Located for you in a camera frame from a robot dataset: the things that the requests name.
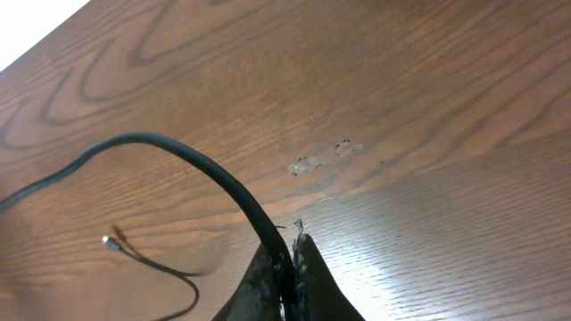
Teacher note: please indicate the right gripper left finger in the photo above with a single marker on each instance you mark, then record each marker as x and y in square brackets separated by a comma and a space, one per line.
[256, 298]

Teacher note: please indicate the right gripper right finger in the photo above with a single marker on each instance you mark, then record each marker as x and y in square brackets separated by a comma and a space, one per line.
[319, 298]

